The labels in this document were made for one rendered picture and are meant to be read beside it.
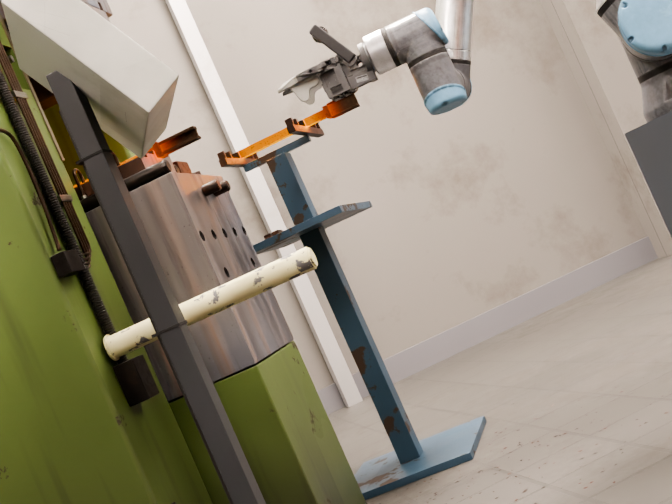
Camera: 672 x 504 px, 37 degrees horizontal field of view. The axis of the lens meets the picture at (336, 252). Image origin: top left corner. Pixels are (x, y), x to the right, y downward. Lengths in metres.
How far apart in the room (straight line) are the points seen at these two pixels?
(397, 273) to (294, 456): 2.76
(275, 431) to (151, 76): 0.87
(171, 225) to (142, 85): 0.61
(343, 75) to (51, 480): 1.02
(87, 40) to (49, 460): 0.82
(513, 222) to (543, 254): 0.22
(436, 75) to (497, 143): 2.92
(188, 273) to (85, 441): 0.43
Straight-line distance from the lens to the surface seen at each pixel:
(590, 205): 5.21
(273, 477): 2.18
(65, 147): 2.68
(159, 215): 2.18
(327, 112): 2.80
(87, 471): 1.99
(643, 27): 2.11
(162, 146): 2.34
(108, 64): 1.63
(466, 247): 4.95
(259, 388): 2.15
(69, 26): 1.65
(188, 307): 1.92
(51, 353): 1.98
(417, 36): 2.20
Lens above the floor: 0.57
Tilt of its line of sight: 1 degrees up
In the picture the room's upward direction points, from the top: 24 degrees counter-clockwise
